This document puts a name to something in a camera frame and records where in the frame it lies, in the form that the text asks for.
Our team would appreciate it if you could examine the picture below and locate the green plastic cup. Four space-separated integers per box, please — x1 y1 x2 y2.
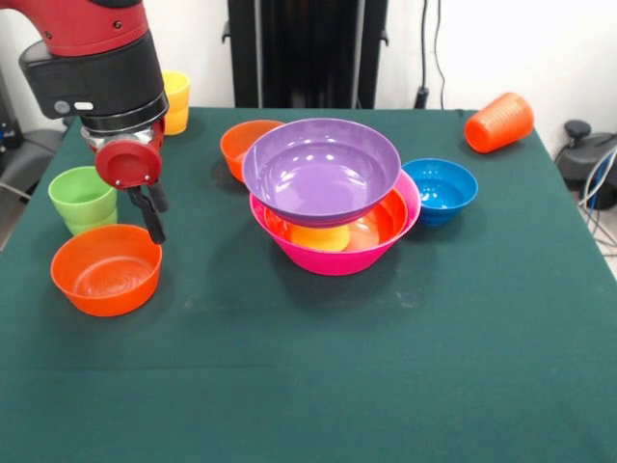
47 166 119 237

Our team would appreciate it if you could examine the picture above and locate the large orange plastic bowl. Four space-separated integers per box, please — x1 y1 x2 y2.
262 188 410 253

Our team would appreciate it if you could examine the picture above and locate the large pink plastic bowl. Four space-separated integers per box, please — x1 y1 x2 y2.
248 171 423 278

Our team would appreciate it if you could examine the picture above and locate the yellow plastic cup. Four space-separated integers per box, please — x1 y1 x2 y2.
290 224 351 253
161 69 191 136

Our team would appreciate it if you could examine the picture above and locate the tangle of floor cables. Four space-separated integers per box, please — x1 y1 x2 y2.
577 147 617 257

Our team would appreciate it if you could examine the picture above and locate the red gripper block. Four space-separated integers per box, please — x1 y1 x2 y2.
94 120 171 245

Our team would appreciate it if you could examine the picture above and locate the orange plastic cup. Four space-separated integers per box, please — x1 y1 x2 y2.
464 92 535 154

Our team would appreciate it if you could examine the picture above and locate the dark green table cloth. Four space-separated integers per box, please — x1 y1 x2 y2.
0 105 617 463

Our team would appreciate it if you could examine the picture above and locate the blue plastic bowl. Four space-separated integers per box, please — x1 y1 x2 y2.
400 157 480 228

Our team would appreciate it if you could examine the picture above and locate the black chair base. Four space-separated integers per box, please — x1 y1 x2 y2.
0 127 64 194
553 119 617 211

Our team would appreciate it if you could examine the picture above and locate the black hanging wall cable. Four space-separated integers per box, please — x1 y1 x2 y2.
416 0 447 111

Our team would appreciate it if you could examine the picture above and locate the small orange plastic bowl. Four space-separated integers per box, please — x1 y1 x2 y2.
220 120 285 184
50 224 164 318

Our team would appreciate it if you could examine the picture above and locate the purple plastic bowl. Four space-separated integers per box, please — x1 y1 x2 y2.
242 118 403 229

